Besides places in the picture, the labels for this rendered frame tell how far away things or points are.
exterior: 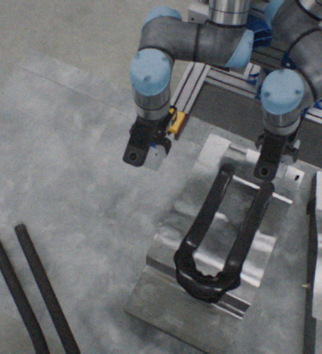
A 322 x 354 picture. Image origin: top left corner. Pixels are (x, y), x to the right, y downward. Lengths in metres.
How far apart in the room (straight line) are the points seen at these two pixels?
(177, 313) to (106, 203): 0.35
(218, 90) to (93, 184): 0.97
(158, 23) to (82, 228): 0.59
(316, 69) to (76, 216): 0.72
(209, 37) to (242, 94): 1.19
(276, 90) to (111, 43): 1.73
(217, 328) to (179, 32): 0.67
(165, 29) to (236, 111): 1.19
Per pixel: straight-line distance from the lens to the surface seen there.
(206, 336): 1.25
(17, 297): 1.31
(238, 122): 2.16
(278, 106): 0.97
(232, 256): 1.22
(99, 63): 2.57
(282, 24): 1.07
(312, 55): 1.03
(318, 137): 2.19
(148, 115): 1.06
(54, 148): 1.47
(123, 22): 2.70
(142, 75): 0.95
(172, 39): 1.03
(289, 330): 1.34
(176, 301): 1.25
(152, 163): 1.25
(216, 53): 1.02
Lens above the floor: 2.10
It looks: 68 degrees down
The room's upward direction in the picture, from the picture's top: 3 degrees counter-clockwise
